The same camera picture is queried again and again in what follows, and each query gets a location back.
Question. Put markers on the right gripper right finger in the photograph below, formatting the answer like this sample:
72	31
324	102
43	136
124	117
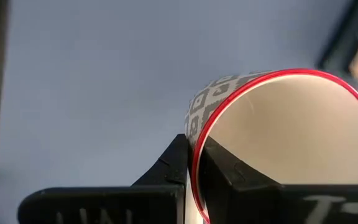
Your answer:
259	205

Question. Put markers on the grey patterned mug red rim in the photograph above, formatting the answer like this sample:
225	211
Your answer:
291	124

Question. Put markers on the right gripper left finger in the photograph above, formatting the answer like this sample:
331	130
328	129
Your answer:
104	205

